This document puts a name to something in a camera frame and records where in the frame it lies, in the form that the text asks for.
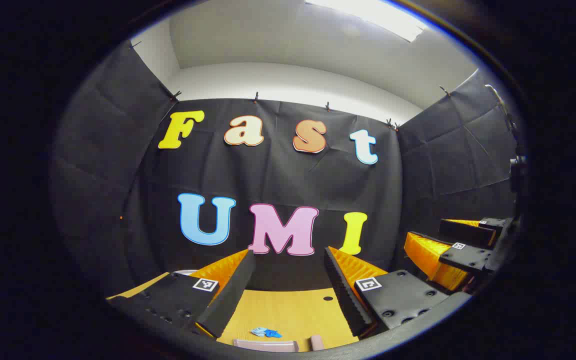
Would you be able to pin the row of black cloth clips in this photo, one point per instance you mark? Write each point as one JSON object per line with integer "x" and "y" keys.
{"x": 256, "y": 96}

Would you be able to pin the metal pole with dark device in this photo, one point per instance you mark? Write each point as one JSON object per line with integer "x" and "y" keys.
{"x": 517, "y": 165}

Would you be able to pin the white garbage bin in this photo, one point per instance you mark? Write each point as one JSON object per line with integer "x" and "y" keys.
{"x": 185, "y": 272}

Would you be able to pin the ceiling light panel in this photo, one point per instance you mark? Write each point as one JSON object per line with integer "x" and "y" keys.
{"x": 368, "y": 15}

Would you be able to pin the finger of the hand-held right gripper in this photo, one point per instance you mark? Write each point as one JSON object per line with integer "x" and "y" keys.
{"x": 468, "y": 257}
{"x": 468, "y": 234}

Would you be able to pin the pale purple dustpan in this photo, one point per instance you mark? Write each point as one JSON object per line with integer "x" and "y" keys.
{"x": 265, "y": 346}

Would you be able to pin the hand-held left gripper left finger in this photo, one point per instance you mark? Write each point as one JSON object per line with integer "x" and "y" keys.
{"x": 230, "y": 295}

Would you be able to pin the light blue paper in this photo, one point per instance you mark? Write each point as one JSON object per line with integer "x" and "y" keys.
{"x": 258, "y": 331}

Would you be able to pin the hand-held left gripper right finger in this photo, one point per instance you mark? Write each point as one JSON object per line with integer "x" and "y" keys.
{"x": 348, "y": 295}

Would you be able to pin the wooden desktop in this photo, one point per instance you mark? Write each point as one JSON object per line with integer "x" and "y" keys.
{"x": 288, "y": 310}

